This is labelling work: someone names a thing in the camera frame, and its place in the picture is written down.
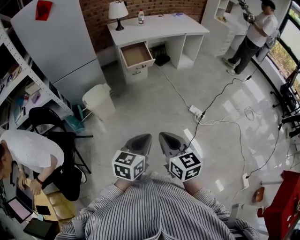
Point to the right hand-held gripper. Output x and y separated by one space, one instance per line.
185 165

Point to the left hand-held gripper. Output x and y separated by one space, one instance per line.
127 164

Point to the white drawer with wooden inside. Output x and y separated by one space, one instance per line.
136 55

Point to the person's right forearm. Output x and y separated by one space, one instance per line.
193 187

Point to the person's left forearm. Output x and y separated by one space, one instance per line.
122 185

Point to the white drawer front with handle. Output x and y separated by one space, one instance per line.
137 76

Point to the white desk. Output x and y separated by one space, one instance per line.
164 28

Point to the person's striped shirt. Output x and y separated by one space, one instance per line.
152 211

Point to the white power strip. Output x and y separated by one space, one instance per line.
194 109
245 180

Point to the teal plastic container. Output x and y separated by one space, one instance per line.
75 123

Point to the cream plastic trash bin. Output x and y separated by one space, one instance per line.
98 100

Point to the cardboard box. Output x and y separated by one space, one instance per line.
58 201

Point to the brown rounded object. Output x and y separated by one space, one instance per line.
258 195

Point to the black phone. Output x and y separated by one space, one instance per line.
43 210

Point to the black folding chair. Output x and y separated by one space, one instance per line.
42 114

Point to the red cabinet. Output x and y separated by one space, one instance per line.
281 206

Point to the black tablet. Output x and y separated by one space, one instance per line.
39 228

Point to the black bag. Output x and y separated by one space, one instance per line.
161 58

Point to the tablet with pink screen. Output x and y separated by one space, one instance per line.
20 208

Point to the grey refrigerator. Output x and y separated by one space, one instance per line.
58 47

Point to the grey metal shelf rack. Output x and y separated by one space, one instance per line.
23 65

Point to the clear plastic bottle red cap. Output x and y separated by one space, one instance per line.
141 17

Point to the white shelf cabinet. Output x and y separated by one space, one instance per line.
211 18

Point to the blue packet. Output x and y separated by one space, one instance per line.
177 14

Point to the white shade table lamp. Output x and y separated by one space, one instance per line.
117 10

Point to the red paper sheet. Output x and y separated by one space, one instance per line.
44 9

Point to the window with black frame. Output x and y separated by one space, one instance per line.
288 47

